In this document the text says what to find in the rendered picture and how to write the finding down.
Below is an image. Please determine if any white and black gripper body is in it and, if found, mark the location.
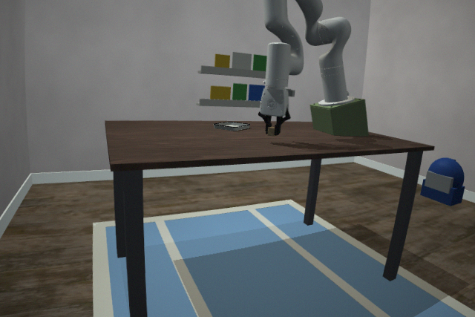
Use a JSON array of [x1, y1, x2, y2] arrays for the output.
[[260, 87, 289, 117]]

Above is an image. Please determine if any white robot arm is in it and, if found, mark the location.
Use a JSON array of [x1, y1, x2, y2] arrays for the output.
[[263, 0, 355, 106]]

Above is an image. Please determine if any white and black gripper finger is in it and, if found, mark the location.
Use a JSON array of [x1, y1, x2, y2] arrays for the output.
[[274, 109, 291, 136], [258, 112, 272, 134]]

